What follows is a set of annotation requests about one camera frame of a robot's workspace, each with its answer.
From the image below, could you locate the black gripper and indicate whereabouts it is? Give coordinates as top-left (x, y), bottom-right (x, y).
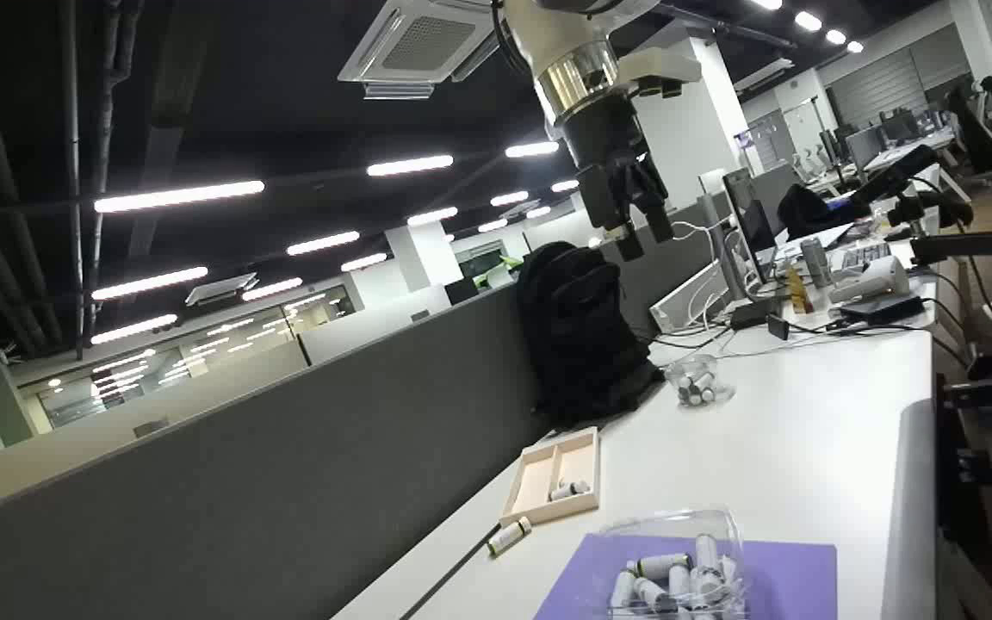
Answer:
top-left (563, 96), bottom-right (678, 265)

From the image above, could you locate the amber bottle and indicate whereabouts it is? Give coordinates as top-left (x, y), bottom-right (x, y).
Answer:
top-left (785, 265), bottom-right (813, 314)

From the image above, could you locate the shallow wooden compartment tray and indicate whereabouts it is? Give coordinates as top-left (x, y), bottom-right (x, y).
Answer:
top-left (496, 425), bottom-right (605, 531)

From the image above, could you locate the small white-capped bottle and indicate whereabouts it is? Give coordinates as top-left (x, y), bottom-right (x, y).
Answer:
top-left (694, 531), bottom-right (722, 580)
top-left (609, 570), bottom-right (636, 614)
top-left (487, 512), bottom-right (539, 561)
top-left (619, 551), bottom-right (688, 580)
top-left (632, 580), bottom-right (678, 620)

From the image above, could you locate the short grey desk partition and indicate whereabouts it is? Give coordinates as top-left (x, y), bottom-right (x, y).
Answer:
top-left (595, 200), bottom-right (729, 349)

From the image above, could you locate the computer monitor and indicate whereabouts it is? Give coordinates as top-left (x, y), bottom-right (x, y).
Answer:
top-left (720, 167), bottom-right (782, 292)

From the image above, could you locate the black backpack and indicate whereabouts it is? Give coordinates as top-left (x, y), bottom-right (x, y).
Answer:
top-left (513, 237), bottom-right (668, 426)

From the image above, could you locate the ceiling tube light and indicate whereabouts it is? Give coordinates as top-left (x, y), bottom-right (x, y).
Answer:
top-left (361, 153), bottom-right (458, 183)
top-left (402, 202), bottom-right (461, 231)
top-left (237, 277), bottom-right (308, 307)
top-left (502, 139), bottom-right (563, 162)
top-left (89, 310), bottom-right (184, 349)
top-left (89, 265), bottom-right (213, 307)
top-left (281, 228), bottom-right (364, 260)
top-left (92, 177), bottom-right (269, 216)

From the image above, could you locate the black office chair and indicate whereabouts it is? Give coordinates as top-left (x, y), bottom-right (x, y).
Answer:
top-left (775, 183), bottom-right (869, 240)

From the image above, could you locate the small clear plastic cup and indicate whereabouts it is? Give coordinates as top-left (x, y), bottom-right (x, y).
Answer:
top-left (674, 356), bottom-right (736, 414)

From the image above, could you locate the white cylinder container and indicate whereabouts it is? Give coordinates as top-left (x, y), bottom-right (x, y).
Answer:
top-left (802, 236), bottom-right (839, 310)

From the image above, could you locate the white tissue box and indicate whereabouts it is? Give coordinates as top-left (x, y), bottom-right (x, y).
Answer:
top-left (835, 251), bottom-right (916, 310)

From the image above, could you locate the ceiling air conditioner unit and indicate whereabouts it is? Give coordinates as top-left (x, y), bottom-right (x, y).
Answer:
top-left (333, 0), bottom-right (502, 102)

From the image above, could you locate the large clear plastic container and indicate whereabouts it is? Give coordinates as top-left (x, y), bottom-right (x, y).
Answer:
top-left (598, 510), bottom-right (750, 620)

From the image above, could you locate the black horizontal bar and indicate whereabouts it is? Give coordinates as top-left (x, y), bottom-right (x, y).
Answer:
top-left (906, 225), bottom-right (992, 270)

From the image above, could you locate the purple mat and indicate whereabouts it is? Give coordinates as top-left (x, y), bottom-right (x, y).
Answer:
top-left (532, 531), bottom-right (839, 620)

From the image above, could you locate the long grey desk partition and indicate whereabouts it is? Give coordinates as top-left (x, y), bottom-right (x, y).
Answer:
top-left (0, 280), bottom-right (559, 620)

